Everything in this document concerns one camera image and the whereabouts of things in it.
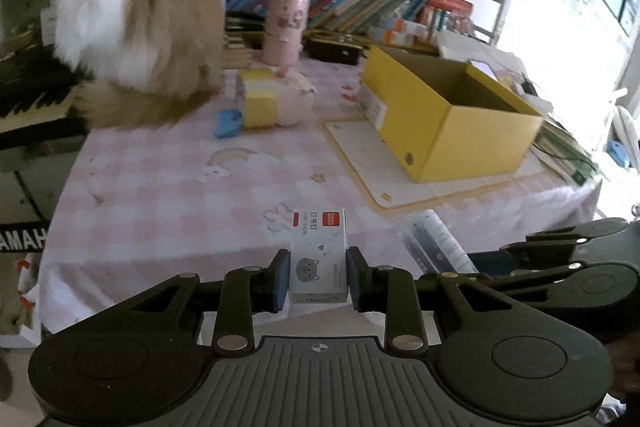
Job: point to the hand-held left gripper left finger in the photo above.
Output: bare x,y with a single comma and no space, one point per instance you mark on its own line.
281,282

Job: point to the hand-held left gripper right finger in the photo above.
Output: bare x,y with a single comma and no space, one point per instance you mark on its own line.
357,279

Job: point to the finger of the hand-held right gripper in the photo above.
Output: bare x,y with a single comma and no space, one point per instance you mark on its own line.
575,231
487,263

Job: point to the white staples box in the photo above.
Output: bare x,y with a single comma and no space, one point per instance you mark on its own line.
320,252

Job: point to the yellow cardboard box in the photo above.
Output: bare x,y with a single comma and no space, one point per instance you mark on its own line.
475,142

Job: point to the small blue cloth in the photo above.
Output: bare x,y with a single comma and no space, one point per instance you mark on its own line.
227,124

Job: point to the white orange-bordered desk mat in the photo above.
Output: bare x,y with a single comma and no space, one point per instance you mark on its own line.
365,162

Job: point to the smartphone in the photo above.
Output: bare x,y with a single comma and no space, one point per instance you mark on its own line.
482,69

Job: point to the stack of white papers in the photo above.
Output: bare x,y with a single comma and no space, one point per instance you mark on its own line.
475,47

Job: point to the black rectangular case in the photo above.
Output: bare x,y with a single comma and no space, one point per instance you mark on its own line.
332,52

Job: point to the wooden chess box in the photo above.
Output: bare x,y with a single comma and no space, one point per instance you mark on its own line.
240,52

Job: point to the orange white small box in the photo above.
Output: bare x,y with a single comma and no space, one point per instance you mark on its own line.
412,27
398,38

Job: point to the red book box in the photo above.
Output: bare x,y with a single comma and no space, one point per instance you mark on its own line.
450,9

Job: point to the pink cartoon pen holder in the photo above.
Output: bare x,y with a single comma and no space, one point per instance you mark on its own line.
285,27

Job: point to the black piano keyboard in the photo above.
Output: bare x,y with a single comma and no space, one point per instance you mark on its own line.
35,97

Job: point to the fluffy orange white cat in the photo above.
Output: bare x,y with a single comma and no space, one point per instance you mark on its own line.
135,7

